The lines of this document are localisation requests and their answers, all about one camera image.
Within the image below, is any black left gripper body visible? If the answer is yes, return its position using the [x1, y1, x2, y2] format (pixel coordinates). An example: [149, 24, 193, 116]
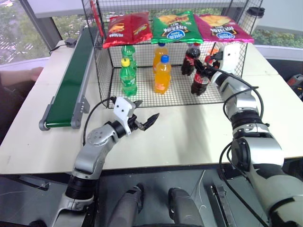
[127, 114, 143, 131]

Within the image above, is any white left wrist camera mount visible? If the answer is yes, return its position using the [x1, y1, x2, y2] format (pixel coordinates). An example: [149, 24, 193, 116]
[113, 96, 134, 136]

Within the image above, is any green soda bottle yellow cap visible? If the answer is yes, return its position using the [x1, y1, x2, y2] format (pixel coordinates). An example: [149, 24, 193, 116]
[119, 57, 138, 97]

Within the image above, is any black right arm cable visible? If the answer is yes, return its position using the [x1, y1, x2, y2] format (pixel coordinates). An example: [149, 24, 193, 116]
[212, 67, 270, 227]

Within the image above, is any black power adapter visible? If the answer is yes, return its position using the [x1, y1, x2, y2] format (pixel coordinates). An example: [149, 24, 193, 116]
[64, 37, 78, 47]

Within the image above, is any black rail under table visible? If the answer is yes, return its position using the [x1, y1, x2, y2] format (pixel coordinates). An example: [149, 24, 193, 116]
[209, 184, 238, 227]

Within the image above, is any person's hand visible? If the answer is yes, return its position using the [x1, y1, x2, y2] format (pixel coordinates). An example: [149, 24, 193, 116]
[23, 67, 45, 83]

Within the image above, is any red chips bag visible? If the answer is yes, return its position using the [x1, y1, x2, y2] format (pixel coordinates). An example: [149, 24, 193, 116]
[102, 11, 153, 49]

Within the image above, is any black adapter cable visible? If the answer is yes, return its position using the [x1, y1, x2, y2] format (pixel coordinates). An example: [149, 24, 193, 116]
[48, 44, 68, 55]

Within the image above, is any green chips bag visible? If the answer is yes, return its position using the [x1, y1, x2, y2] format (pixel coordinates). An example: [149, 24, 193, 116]
[151, 10, 204, 45]

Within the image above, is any grey metal bracket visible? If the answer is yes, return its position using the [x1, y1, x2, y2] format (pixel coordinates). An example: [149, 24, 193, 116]
[18, 175, 51, 191]

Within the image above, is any orange soda bottle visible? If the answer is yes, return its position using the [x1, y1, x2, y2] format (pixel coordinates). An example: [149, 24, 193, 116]
[154, 54, 172, 95]
[152, 42, 169, 74]

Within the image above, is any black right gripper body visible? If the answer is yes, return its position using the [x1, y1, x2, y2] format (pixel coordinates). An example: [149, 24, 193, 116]
[208, 52, 224, 69]

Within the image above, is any black wire rack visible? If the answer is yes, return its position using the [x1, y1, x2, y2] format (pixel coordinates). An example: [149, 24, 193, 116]
[80, 0, 265, 109]

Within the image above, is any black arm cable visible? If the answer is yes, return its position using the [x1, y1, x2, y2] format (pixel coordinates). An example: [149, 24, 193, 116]
[212, 67, 270, 227]
[81, 96, 117, 146]

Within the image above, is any black and red tool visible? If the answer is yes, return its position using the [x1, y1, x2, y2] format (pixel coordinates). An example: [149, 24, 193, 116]
[287, 73, 303, 101]

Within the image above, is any magenta chips bag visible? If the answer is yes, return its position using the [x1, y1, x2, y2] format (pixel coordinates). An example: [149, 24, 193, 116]
[194, 13, 255, 44]

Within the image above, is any dark rounded shape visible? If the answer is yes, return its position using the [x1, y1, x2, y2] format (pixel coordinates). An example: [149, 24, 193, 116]
[167, 187, 205, 227]
[107, 183, 145, 227]

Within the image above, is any cola bottle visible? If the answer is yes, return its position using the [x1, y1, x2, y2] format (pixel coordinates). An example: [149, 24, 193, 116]
[190, 59, 212, 96]
[181, 42, 202, 77]

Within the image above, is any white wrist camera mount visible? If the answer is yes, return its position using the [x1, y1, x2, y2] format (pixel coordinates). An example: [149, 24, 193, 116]
[219, 44, 245, 78]
[113, 96, 134, 136]

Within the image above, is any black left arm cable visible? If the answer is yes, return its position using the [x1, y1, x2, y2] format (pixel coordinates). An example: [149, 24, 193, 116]
[81, 96, 117, 146]

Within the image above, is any white cup black lid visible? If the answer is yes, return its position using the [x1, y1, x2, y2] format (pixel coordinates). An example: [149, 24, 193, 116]
[241, 7, 266, 36]

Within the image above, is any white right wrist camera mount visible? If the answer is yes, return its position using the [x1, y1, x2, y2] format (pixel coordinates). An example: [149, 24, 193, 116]
[219, 44, 245, 78]

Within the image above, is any red hanging strip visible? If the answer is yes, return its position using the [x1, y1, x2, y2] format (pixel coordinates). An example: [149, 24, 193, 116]
[90, 0, 105, 38]

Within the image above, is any green conveyor belt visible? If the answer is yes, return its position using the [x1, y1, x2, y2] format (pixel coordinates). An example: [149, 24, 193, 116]
[38, 26, 99, 131]

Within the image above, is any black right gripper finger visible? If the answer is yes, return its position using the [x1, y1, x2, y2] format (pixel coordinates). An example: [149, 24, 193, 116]
[194, 59, 214, 79]
[204, 55, 215, 70]

